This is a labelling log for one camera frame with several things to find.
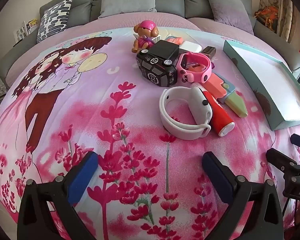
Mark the pink quilted seat cover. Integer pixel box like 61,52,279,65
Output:
6,12,198,80
189,17,300,64

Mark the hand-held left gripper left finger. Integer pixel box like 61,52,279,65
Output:
17,151,98,240

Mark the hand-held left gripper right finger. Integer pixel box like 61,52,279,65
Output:
202,151,284,240

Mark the black toy car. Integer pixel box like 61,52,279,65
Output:
136,48,179,87

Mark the white smartwatch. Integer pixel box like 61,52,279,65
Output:
159,86,213,140

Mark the teal cardboard tray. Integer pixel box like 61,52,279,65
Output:
223,40,300,131

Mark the white charger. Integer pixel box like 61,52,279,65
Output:
179,41,202,54

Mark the orange toy knife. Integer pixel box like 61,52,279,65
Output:
206,72,248,118

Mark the pink smartwatch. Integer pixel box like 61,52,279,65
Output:
177,52,213,85

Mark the pink toy dog figure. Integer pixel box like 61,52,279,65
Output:
132,20,160,54

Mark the black charger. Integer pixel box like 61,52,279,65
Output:
150,40,181,60

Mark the orange bag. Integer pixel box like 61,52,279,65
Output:
254,5,278,33

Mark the stack of books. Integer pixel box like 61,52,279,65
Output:
25,19,39,34

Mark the printed cartoon blanket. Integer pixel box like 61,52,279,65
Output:
0,26,300,240

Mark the gold black patterned box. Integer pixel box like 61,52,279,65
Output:
199,45,217,58

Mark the grey sofa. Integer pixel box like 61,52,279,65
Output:
0,0,300,100

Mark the purple grey cushion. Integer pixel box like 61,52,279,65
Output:
203,0,255,35

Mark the beige patterned curtain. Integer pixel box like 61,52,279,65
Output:
259,0,300,43

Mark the white rack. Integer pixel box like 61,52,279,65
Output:
14,21,28,42

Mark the black white patterned cushion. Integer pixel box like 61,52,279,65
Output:
36,0,73,43

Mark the orange plastic box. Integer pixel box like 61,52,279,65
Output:
164,35,184,46

